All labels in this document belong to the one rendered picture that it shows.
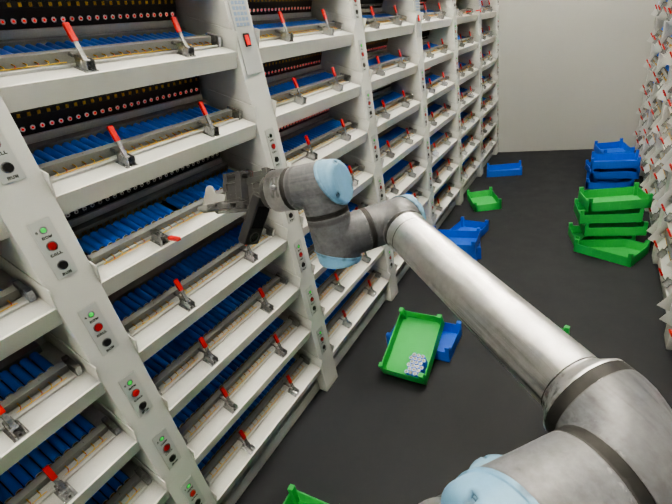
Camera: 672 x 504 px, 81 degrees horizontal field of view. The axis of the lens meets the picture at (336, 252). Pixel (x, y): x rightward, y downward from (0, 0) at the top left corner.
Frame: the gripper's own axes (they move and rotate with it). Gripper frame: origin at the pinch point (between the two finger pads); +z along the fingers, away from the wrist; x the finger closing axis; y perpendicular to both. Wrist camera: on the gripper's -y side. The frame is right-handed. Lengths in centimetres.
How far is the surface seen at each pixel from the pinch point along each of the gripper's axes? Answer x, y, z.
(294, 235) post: -49, -5, 11
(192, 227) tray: -5.9, -2.5, 13.4
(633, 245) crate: -211, -21, -106
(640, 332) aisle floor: -144, -56, -98
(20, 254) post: 32.3, -7.8, 16.2
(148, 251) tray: 6.6, -8.4, 15.0
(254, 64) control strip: -25, 45, 4
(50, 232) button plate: 28.2, -3.9, 13.4
